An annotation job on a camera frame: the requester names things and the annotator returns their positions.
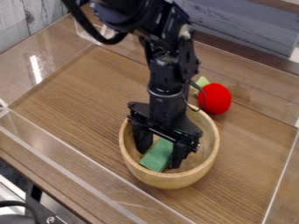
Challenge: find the clear acrylic corner bracket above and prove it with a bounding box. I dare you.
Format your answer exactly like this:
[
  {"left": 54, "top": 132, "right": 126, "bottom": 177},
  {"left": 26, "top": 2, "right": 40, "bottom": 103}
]
[{"left": 77, "top": 19, "right": 117, "bottom": 45}]

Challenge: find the brown wooden bowl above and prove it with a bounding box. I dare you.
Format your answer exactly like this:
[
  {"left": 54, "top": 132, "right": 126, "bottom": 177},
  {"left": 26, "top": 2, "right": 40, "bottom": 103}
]
[{"left": 118, "top": 110, "right": 220, "bottom": 189}]

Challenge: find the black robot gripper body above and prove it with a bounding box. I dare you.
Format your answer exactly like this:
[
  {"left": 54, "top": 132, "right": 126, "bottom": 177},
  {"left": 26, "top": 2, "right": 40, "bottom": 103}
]
[{"left": 126, "top": 90, "right": 203, "bottom": 146}]

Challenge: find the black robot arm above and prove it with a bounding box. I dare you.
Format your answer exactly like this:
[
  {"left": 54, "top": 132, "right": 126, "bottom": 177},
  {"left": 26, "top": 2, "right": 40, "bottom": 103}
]
[{"left": 61, "top": 0, "right": 201, "bottom": 168}]

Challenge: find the green rectangular block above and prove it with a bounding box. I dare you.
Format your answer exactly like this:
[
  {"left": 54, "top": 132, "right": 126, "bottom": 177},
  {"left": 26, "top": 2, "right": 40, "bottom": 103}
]
[{"left": 139, "top": 138, "right": 173, "bottom": 172}]

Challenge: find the clear acrylic tray wall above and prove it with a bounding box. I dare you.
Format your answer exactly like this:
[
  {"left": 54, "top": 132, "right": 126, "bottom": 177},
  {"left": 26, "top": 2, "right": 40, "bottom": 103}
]
[{"left": 0, "top": 100, "right": 195, "bottom": 224}]

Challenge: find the black cable under table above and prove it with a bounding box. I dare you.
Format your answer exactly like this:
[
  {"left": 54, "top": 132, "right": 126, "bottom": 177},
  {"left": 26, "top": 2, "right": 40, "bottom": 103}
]
[{"left": 0, "top": 199, "right": 30, "bottom": 212}]

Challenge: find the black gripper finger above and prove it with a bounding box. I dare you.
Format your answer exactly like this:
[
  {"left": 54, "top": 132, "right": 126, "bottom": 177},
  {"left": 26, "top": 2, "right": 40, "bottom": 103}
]
[
  {"left": 168, "top": 142, "right": 197, "bottom": 169},
  {"left": 132, "top": 123, "right": 153, "bottom": 154}
]

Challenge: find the red plush strawberry toy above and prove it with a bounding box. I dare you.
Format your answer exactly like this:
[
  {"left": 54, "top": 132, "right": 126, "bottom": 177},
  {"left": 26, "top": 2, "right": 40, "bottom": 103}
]
[{"left": 193, "top": 76, "right": 232, "bottom": 115}]

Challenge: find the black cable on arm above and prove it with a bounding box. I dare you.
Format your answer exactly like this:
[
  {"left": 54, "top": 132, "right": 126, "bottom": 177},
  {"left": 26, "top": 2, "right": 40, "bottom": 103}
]
[{"left": 181, "top": 79, "right": 207, "bottom": 114}]

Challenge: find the black table frame clamp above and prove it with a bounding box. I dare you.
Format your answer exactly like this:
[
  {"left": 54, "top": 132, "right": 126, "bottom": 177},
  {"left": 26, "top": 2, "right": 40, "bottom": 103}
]
[{"left": 25, "top": 185, "right": 68, "bottom": 224}]

